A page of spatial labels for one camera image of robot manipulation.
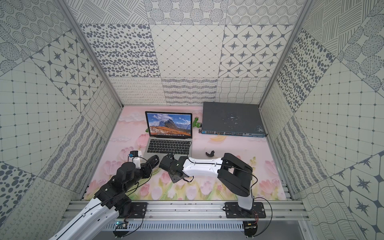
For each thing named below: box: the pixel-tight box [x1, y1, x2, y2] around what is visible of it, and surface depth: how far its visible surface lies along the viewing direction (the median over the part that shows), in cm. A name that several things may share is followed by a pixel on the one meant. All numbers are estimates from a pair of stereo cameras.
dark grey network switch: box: [201, 101, 268, 138], surface depth 109 cm
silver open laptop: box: [143, 111, 193, 161], surface depth 97 cm
